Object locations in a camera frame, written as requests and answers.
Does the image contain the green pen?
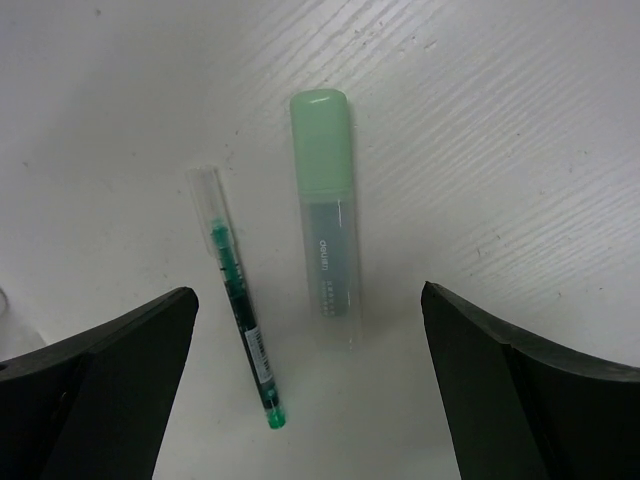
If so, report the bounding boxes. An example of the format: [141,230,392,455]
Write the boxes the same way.
[186,166,286,430]

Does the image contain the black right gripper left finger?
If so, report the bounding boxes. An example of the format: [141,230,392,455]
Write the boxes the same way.
[1,287,199,479]

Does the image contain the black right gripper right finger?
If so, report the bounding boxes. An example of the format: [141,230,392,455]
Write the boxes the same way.
[421,283,639,479]

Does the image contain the green highlighter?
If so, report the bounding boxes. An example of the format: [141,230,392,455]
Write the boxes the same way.
[290,89,361,351]

